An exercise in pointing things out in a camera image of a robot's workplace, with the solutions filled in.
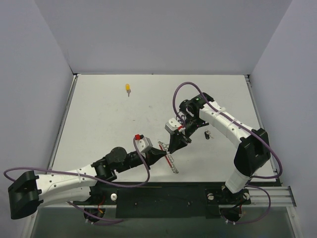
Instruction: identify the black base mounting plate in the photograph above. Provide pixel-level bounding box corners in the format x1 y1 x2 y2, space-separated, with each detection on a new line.
83 182 251 219

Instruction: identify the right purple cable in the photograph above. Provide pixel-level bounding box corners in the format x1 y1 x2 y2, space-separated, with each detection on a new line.
172 82 284 225

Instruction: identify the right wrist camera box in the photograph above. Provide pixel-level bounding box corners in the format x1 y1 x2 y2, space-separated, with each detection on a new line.
164 118 185 135

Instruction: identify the yellow tagged key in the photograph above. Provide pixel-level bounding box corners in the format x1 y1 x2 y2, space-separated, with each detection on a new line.
125 84 131 96

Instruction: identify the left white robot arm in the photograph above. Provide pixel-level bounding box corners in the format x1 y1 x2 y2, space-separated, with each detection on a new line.
8 147 167 220

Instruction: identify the black tagged key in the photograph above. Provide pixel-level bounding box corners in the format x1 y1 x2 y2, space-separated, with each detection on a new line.
204 130 213 140

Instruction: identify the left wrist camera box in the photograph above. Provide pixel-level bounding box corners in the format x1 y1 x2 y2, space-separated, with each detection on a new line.
134 134 153 153

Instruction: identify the purple cable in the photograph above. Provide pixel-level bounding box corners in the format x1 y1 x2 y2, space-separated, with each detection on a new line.
172 82 284 225
3 137 151 226

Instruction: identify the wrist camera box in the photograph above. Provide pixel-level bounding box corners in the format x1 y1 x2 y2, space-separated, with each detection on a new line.
164 118 185 135
134 134 153 153

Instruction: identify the red handled keyring holder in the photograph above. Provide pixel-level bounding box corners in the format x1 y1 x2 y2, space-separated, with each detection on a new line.
158 141 179 174

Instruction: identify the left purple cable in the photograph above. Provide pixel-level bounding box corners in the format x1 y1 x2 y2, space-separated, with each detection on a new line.
3 137 151 226

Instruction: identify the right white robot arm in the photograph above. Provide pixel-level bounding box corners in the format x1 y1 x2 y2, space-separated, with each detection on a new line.
165 93 270 203

